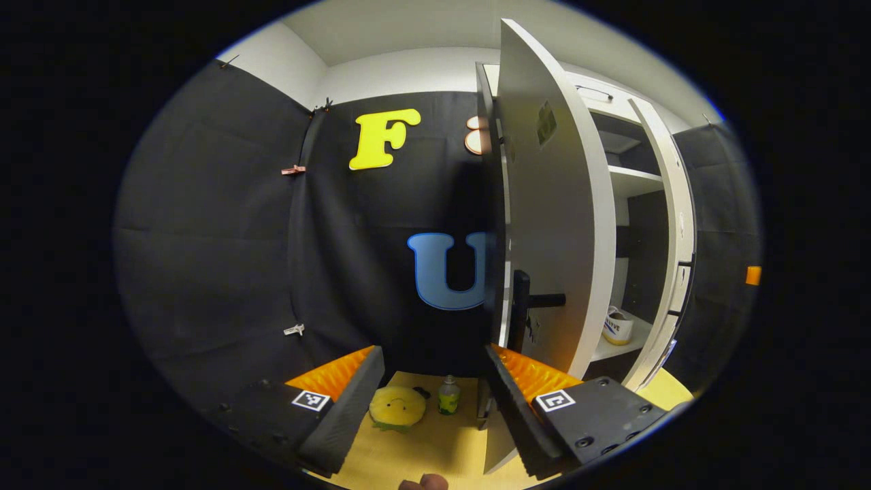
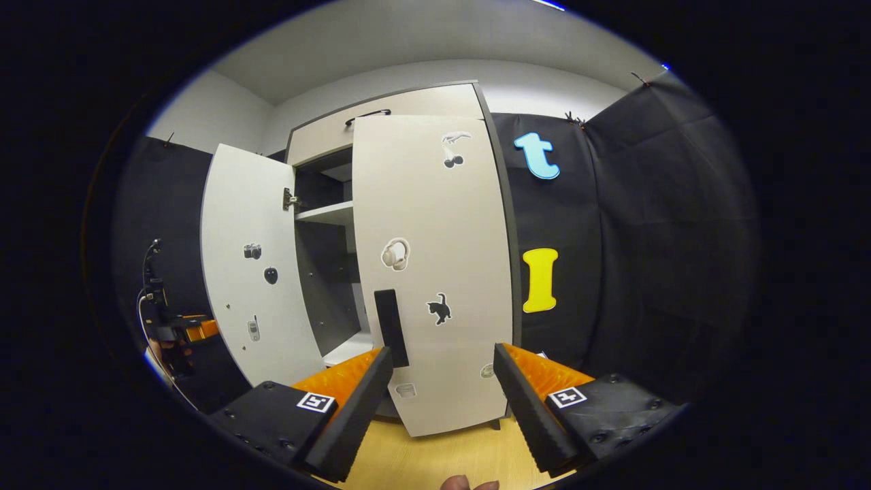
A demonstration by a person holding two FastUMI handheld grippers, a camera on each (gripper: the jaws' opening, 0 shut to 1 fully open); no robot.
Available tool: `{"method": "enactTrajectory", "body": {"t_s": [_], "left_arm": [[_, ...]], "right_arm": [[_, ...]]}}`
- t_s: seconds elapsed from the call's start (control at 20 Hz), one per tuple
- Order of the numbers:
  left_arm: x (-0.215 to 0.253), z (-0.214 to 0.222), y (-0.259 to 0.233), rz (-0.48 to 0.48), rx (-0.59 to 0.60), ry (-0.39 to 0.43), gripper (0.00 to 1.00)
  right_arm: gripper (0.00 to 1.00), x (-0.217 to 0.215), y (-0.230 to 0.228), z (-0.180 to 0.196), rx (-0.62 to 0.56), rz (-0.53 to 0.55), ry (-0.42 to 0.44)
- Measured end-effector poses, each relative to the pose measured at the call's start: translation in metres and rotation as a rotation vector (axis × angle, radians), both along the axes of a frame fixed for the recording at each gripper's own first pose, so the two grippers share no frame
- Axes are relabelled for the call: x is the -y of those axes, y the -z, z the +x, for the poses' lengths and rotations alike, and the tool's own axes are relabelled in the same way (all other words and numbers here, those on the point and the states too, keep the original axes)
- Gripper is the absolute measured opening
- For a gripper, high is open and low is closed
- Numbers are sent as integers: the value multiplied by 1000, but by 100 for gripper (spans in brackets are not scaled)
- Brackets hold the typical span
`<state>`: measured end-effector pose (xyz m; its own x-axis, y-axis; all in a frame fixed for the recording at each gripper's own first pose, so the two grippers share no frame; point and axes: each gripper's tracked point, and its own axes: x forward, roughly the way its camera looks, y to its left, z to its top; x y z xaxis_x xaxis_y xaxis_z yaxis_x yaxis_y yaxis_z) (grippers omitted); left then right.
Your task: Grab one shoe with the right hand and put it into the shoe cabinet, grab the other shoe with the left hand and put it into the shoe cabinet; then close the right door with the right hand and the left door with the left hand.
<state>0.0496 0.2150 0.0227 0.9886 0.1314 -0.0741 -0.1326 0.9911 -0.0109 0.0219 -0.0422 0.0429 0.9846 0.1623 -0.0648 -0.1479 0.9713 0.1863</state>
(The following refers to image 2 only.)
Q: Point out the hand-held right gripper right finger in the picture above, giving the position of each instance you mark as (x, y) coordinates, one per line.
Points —
(524, 415)

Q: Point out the black backdrop cloth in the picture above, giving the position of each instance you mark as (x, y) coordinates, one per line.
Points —
(646, 238)
(177, 204)

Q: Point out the cream cabinet drawer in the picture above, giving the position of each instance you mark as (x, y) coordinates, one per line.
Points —
(422, 102)

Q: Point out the white cabinet door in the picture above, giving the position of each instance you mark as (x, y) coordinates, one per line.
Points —
(463, 238)
(238, 204)

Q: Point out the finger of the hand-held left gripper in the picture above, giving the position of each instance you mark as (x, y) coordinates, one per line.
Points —
(203, 329)

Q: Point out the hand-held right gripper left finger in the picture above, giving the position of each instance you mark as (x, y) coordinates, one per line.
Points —
(354, 412)

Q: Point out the white shoe cabinet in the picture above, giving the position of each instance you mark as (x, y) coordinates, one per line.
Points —
(326, 286)

